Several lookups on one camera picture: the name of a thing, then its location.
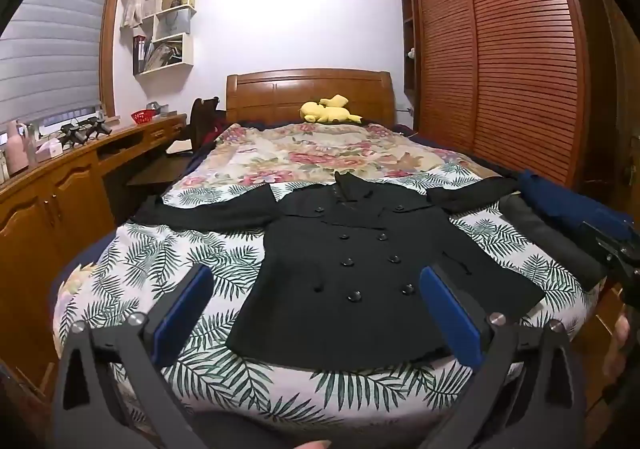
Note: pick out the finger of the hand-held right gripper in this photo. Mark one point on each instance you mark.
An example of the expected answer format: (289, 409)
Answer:
(600, 241)

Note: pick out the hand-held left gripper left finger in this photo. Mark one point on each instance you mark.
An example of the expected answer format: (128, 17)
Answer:
(182, 314)

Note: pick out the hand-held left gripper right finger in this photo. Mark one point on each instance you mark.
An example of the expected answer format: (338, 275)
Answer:
(450, 316)

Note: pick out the black coat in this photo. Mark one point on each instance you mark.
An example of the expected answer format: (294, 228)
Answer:
(350, 289)

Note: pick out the person's right hand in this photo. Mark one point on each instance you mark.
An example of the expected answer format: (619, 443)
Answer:
(617, 354)

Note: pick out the person's left hand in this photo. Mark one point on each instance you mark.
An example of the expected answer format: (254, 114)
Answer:
(312, 445)

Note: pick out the grey folded garment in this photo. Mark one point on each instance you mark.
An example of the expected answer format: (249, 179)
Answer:
(545, 229)

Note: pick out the blue folded garment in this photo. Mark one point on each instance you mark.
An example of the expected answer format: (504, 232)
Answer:
(555, 199)

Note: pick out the bed with leaf-print sheet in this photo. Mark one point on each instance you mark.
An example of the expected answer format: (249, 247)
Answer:
(150, 259)

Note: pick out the wooden door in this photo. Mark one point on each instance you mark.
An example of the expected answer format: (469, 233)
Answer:
(620, 129)

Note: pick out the wooden desk cabinet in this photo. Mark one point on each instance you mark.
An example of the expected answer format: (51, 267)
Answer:
(75, 199)

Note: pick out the dark wooden chair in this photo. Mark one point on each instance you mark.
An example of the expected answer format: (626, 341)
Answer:
(202, 116)

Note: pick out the red basket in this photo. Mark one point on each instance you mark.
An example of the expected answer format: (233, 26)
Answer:
(145, 117)

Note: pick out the wooden louvered wardrobe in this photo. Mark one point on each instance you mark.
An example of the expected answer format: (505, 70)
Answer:
(520, 54)

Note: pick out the floral quilt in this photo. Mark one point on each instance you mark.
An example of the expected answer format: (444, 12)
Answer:
(310, 154)

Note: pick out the black clamp device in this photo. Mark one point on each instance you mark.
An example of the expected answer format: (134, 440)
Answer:
(72, 134)
(97, 125)

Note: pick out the metal bowl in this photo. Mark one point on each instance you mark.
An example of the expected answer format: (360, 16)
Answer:
(153, 106)

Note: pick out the pink tissue pack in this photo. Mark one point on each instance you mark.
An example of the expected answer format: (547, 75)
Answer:
(49, 150)

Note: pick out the pink bottle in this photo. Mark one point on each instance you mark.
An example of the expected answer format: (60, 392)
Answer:
(17, 149)

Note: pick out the yellow plush toy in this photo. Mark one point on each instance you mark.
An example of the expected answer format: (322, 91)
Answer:
(327, 114)

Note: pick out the wooden headboard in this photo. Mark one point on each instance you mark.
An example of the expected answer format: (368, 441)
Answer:
(280, 94)

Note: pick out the row of files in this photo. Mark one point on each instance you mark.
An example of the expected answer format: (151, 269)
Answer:
(160, 56)

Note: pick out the small white figurine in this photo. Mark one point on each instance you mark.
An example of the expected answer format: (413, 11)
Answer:
(412, 53)

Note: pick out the grey bag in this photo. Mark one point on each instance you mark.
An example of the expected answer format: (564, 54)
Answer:
(177, 24)

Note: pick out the grey window blind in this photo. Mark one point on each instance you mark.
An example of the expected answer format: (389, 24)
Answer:
(50, 54)

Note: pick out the white wall shelf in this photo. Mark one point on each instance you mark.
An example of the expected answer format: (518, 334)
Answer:
(186, 49)

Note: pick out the wooden window frame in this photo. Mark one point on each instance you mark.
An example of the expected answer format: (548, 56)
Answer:
(111, 29)

